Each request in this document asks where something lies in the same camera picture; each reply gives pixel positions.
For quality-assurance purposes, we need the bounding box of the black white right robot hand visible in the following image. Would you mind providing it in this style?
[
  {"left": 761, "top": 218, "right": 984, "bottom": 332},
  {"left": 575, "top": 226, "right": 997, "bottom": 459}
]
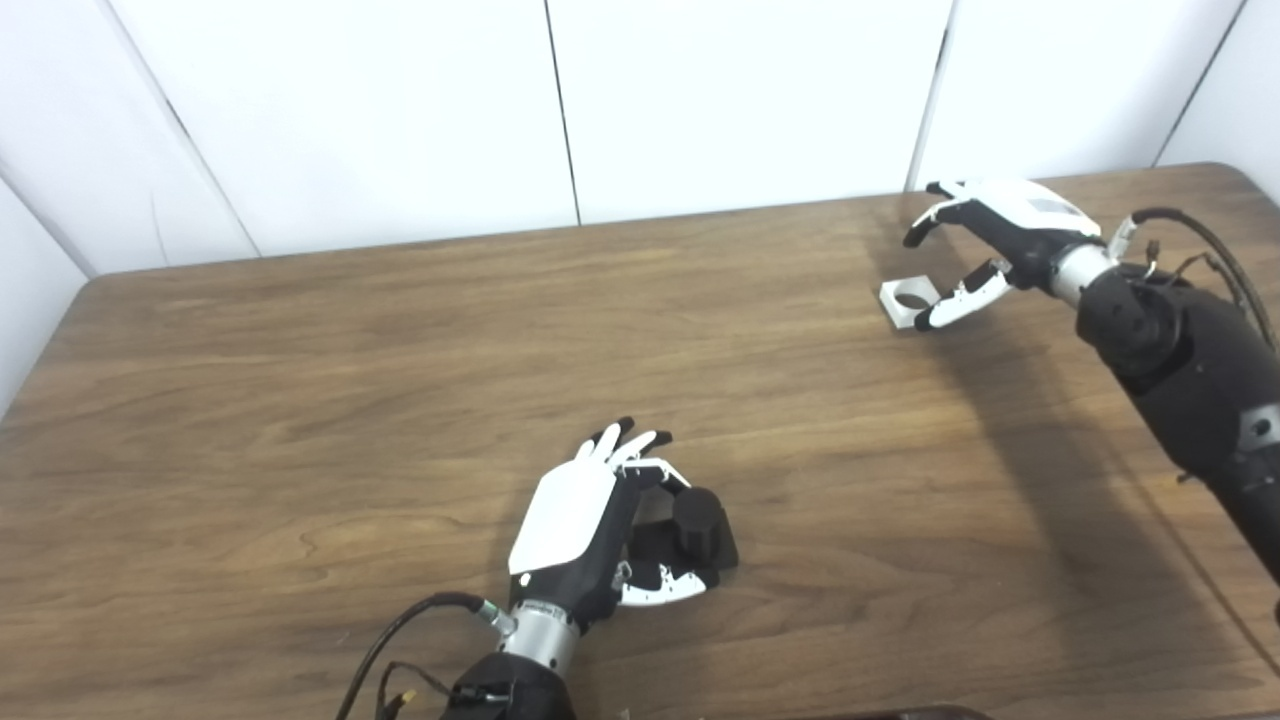
[{"left": 903, "top": 178, "right": 1106, "bottom": 332}]

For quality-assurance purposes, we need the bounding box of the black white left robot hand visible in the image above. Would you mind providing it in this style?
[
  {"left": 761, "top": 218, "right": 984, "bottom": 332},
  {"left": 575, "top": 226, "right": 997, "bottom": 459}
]
[{"left": 508, "top": 418, "right": 721, "bottom": 626}]

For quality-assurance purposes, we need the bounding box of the black peg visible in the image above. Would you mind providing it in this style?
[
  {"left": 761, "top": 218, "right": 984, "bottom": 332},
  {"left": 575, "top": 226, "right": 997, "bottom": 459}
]
[{"left": 628, "top": 487, "right": 740, "bottom": 581}]

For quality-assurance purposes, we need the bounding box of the white square piece with hole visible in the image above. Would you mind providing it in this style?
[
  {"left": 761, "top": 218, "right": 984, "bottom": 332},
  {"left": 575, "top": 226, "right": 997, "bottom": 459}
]
[{"left": 880, "top": 277, "right": 946, "bottom": 331}]

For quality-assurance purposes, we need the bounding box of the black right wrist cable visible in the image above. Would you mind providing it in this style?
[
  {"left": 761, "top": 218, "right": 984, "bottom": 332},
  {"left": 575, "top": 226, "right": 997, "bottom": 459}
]
[{"left": 1108, "top": 207, "right": 1276, "bottom": 351}]

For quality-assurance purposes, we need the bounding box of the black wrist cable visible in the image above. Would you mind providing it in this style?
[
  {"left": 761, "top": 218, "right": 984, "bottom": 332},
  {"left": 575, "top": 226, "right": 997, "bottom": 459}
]
[
  {"left": 335, "top": 592, "right": 516, "bottom": 720},
  {"left": 1108, "top": 207, "right": 1276, "bottom": 351}
]

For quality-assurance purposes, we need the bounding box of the thin left wire yellow connector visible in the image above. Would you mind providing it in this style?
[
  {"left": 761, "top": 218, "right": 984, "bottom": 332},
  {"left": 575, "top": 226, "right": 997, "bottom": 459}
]
[{"left": 375, "top": 660, "right": 456, "bottom": 720}]

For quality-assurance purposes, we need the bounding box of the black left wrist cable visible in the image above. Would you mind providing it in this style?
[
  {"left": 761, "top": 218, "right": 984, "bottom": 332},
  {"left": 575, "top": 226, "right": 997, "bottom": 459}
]
[{"left": 335, "top": 592, "right": 516, "bottom": 720}]

